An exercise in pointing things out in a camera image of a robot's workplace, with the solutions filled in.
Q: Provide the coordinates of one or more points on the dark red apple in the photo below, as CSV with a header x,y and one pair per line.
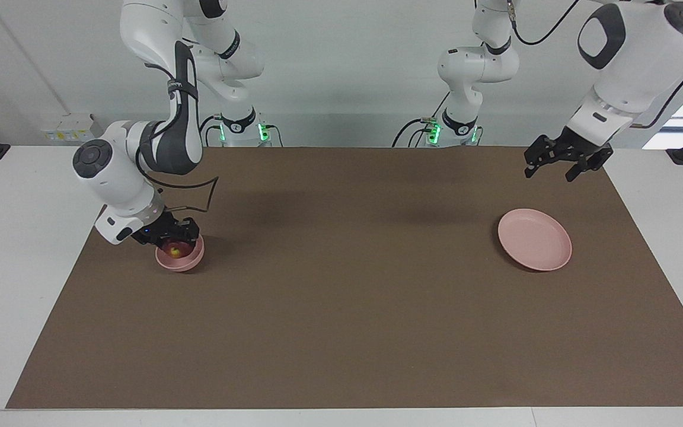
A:
x,y
175,251

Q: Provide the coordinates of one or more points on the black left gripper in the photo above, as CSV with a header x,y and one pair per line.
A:
x,y
581,145

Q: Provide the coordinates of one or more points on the pink plate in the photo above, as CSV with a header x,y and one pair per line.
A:
x,y
534,240

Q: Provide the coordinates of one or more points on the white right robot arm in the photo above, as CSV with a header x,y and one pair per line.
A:
x,y
110,178

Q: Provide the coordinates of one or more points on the white wall socket box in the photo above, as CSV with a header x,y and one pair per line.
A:
x,y
60,131

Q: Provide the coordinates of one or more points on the brown table mat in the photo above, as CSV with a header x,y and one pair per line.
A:
x,y
341,326

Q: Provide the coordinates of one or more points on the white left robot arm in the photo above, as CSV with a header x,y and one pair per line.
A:
x,y
632,65

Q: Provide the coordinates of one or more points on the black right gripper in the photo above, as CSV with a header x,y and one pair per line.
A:
x,y
160,228

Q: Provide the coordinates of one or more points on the pink bowl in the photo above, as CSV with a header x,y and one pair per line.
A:
x,y
181,265

